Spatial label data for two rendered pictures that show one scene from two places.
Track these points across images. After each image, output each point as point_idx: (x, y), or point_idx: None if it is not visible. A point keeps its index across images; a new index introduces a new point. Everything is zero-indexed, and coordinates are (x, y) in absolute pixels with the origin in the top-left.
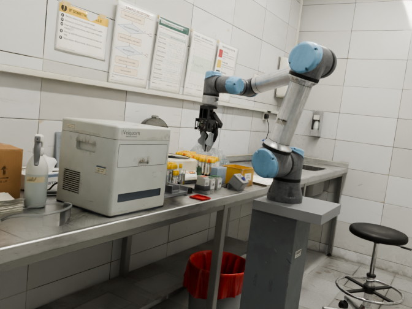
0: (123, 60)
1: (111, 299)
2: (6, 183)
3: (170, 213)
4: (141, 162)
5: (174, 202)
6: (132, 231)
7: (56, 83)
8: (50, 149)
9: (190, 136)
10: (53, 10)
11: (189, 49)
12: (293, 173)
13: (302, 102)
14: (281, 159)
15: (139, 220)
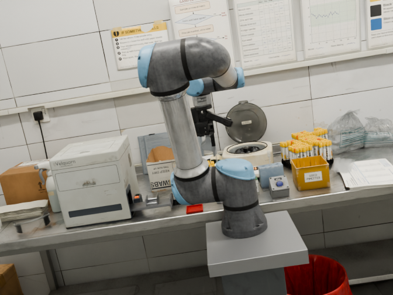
0: None
1: (207, 282)
2: None
3: (128, 227)
4: (88, 184)
5: (157, 213)
6: (92, 240)
7: (127, 97)
8: (137, 150)
9: (335, 106)
10: (107, 39)
11: None
12: (227, 199)
13: (170, 120)
14: (182, 185)
15: (87, 233)
